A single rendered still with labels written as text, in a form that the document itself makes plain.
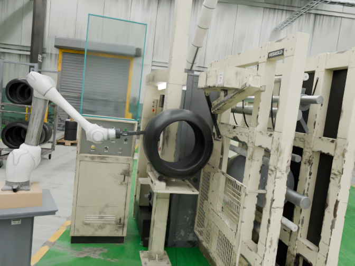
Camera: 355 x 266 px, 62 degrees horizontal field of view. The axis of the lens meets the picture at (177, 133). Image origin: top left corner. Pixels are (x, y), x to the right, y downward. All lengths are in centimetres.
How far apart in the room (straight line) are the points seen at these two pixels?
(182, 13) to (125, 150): 139
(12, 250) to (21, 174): 55
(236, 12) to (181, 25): 959
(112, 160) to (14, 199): 102
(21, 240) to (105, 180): 94
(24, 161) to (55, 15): 1070
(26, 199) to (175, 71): 153
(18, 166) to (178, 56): 152
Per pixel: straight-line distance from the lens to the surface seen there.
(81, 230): 320
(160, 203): 276
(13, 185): 238
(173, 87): 261
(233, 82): 212
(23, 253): 254
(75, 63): 1216
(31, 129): 252
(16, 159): 235
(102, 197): 307
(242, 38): 1205
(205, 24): 300
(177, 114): 226
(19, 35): 1314
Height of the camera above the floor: 147
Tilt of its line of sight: 5 degrees down
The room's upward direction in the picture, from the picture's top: 7 degrees clockwise
